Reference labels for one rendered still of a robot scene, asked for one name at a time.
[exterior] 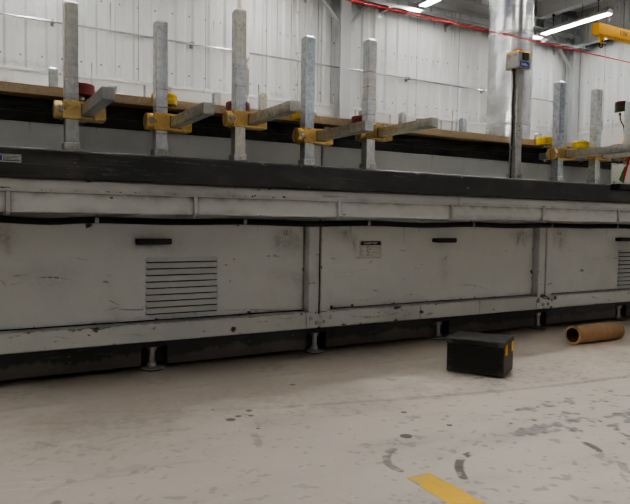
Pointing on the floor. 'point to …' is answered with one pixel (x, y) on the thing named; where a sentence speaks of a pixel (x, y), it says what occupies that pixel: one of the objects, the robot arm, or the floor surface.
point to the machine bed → (275, 260)
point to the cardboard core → (594, 332)
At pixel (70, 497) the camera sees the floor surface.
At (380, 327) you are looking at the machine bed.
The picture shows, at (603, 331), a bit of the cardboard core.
